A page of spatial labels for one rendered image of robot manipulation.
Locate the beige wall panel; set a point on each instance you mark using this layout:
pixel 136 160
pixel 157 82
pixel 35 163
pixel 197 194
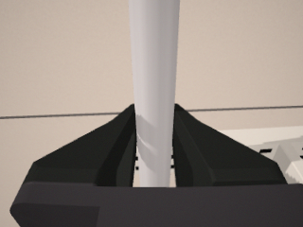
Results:
pixel 66 69

